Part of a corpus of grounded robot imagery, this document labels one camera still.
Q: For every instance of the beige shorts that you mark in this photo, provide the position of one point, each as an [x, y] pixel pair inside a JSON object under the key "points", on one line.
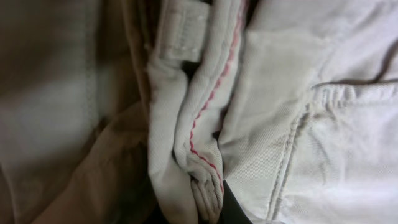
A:
{"points": [[137, 111]]}

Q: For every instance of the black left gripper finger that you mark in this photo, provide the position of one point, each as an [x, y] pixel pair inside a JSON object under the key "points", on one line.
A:
{"points": [[231, 212]]}

